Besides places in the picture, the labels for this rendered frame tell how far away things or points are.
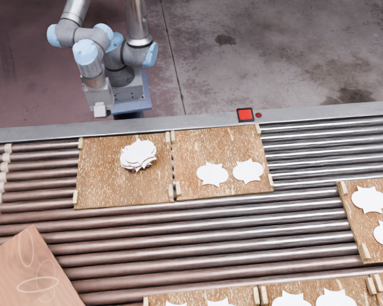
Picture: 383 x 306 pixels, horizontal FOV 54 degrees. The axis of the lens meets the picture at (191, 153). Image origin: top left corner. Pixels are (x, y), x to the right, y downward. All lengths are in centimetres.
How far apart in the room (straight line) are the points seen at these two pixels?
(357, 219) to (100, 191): 106
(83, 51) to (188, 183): 69
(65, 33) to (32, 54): 234
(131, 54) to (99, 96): 41
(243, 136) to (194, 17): 227
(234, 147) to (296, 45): 211
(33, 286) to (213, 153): 87
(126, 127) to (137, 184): 33
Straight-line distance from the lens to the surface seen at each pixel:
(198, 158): 165
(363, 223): 166
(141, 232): 154
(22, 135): 192
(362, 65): 367
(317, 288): 151
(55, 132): 187
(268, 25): 382
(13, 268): 148
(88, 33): 137
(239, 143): 171
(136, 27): 167
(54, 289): 141
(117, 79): 185
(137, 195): 158
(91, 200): 161
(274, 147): 175
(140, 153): 158
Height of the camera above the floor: 234
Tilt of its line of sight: 58 degrees down
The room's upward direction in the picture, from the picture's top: straight up
